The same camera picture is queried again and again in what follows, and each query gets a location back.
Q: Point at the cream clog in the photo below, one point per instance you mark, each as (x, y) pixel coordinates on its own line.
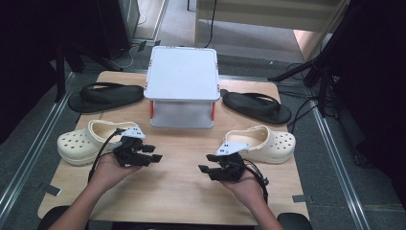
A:
(278, 144)
(76, 144)

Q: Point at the black chair armrest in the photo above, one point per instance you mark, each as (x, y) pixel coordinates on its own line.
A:
(52, 218)
(295, 222)

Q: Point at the dark cabinet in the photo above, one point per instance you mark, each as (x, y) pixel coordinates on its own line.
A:
(118, 25)

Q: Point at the black metal stand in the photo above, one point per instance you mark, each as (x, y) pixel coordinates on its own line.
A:
(60, 73)

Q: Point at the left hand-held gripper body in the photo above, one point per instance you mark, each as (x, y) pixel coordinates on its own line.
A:
(129, 153)

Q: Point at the person's left hand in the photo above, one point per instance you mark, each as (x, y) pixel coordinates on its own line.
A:
(107, 175)

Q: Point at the black flip-flop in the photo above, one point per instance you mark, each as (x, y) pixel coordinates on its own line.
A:
(105, 99)
(242, 104)

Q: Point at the person's right hand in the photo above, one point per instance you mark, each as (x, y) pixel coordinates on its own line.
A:
(249, 190)

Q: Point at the grey tape piece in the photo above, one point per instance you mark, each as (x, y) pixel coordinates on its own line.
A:
(52, 190)
(299, 198)

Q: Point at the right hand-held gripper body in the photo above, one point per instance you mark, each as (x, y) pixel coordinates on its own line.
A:
(231, 167)

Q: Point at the metal floor rail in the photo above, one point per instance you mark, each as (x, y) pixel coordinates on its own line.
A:
(340, 172)
(38, 140)

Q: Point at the white storage box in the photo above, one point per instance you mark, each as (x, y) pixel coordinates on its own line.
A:
(182, 73)

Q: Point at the beige cabinet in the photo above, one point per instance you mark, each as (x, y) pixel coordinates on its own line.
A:
(255, 16)

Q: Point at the black tripod stand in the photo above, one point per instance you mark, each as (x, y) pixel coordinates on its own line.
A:
(322, 64)

